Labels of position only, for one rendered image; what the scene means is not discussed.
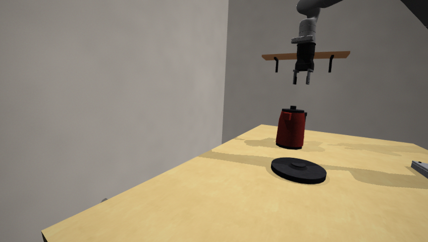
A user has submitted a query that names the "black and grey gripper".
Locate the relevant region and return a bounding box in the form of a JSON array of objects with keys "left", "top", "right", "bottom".
[{"left": 291, "top": 31, "right": 316, "bottom": 85}]

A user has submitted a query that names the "black round disc with center stud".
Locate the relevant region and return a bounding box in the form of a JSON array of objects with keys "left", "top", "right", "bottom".
[{"left": 271, "top": 157, "right": 327, "bottom": 185}]

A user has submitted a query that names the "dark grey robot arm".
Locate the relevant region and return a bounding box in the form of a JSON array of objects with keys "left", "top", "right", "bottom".
[{"left": 296, "top": 0, "right": 428, "bottom": 33}]

